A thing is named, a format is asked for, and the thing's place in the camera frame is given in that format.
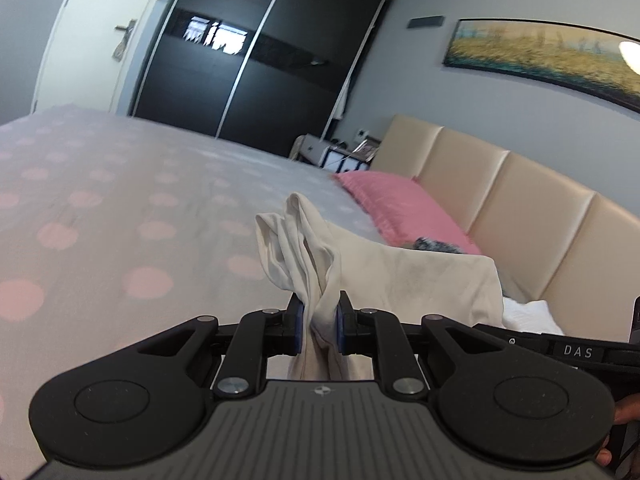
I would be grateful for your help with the cream sweatshirt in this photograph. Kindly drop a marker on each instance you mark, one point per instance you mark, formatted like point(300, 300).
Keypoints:
point(425, 280)

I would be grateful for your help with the white textured cloth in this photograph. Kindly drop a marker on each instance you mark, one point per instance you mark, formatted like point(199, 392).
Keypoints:
point(530, 315)

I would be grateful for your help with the beige padded headboard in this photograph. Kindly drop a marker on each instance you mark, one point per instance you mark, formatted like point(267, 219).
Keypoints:
point(525, 200)

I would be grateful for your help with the white hanging cloth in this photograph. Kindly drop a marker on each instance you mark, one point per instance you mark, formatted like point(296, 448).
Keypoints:
point(342, 107)

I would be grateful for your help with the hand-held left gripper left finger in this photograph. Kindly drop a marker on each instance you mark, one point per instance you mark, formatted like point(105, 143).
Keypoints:
point(299, 320)

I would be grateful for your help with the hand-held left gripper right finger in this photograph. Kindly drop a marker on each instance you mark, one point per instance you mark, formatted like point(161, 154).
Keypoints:
point(340, 325)

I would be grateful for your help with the pink pillow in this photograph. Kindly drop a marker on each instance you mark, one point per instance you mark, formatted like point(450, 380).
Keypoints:
point(400, 205)

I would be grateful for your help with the landscape wall painting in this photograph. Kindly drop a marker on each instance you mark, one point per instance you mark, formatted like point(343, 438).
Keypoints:
point(525, 55)

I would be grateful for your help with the dark patterned folded cloth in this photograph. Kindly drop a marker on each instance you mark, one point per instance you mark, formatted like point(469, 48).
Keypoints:
point(435, 245)

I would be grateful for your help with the black sliding wardrobe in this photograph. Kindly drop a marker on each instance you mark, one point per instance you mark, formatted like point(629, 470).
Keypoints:
point(280, 85)

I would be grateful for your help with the polka dot bed cover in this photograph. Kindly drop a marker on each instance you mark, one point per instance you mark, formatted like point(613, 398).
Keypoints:
point(125, 185)

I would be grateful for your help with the person's right hand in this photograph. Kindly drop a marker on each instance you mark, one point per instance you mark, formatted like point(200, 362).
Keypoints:
point(627, 408)

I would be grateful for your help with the photo frame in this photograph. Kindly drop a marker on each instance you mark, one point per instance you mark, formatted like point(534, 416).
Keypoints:
point(367, 147)

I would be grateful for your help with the white nightstand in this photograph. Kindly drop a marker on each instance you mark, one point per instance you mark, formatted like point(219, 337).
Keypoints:
point(310, 150)

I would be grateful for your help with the white door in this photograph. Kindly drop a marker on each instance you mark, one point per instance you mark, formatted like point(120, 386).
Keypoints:
point(85, 35)

